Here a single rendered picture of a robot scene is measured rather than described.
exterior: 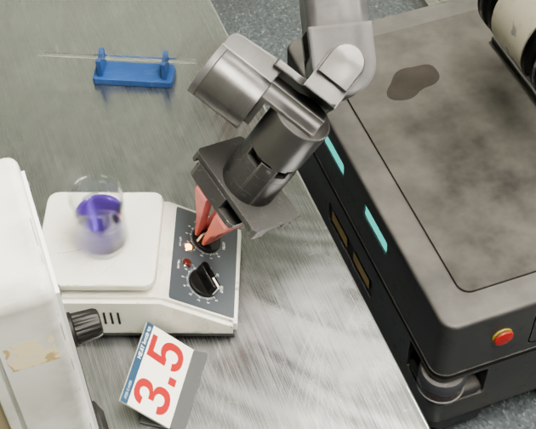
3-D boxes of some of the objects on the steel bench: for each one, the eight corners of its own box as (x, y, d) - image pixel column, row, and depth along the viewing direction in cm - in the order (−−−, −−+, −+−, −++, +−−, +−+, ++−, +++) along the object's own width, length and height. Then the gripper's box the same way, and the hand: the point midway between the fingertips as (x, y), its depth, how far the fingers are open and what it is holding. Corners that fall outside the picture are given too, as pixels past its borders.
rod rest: (176, 70, 135) (173, 48, 132) (172, 88, 133) (169, 67, 130) (98, 65, 135) (94, 44, 133) (93, 84, 133) (88, 63, 130)
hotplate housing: (242, 239, 117) (239, 192, 111) (237, 340, 109) (235, 295, 103) (40, 239, 118) (26, 191, 111) (20, 340, 109) (5, 294, 103)
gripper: (331, 181, 101) (253, 268, 111) (270, 100, 103) (199, 191, 114) (283, 199, 96) (207, 288, 106) (221, 113, 99) (151, 208, 109)
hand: (207, 233), depth 110 cm, fingers closed, pressing on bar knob
